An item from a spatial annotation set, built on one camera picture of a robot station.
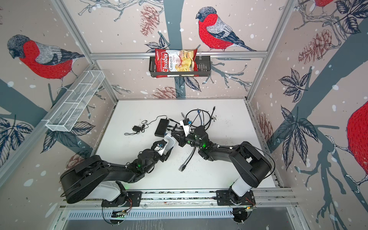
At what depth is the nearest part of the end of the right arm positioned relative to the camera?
2.21 feet

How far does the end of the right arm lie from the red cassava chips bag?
0.40 meters

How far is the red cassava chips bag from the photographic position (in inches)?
34.4
